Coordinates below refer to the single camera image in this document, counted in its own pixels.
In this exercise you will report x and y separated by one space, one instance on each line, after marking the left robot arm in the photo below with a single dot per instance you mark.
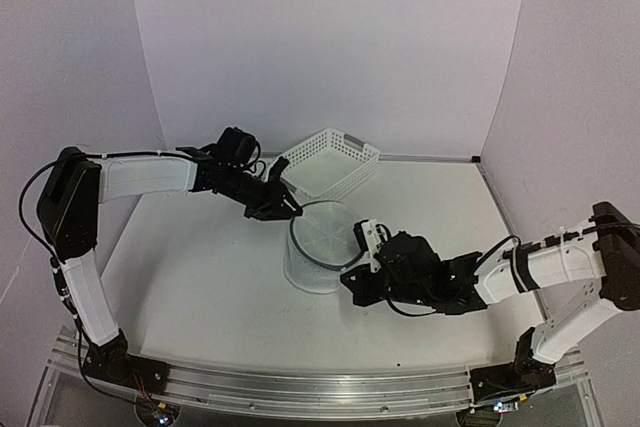
68 207

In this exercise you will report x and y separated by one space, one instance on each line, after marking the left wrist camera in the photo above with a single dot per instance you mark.
276 169

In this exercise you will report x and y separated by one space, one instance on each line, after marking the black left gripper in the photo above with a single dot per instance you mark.
274 207

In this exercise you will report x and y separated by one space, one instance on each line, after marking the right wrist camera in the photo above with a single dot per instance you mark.
370 236

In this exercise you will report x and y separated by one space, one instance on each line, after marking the white mesh laundry bag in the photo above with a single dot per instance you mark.
321 246

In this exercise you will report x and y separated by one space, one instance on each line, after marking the white plastic basket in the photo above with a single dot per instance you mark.
328 166

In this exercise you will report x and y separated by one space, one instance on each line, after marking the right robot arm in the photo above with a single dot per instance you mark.
602 252

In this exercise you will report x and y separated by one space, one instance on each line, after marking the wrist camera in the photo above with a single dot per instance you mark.
370 236
276 169

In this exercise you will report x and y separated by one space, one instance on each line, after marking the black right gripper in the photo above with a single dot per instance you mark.
363 293

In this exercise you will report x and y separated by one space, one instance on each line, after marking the aluminium front rail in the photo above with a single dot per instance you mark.
402 393

